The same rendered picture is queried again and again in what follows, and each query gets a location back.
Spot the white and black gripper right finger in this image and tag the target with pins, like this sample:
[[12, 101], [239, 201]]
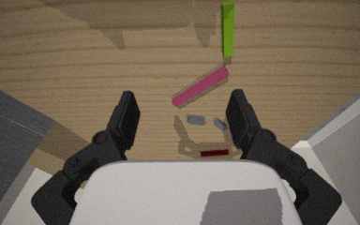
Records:
[[316, 200]]

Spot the grey rod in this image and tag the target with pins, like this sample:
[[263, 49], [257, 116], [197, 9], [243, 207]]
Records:
[[195, 120], [220, 124]]

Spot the pink rod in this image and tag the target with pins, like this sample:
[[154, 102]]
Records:
[[200, 86]]

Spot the lime green rod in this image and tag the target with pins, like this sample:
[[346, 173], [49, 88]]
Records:
[[227, 27]]

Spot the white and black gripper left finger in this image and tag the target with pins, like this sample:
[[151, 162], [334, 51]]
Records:
[[54, 201]]

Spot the dark red rod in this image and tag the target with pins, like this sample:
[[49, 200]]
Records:
[[214, 153]]

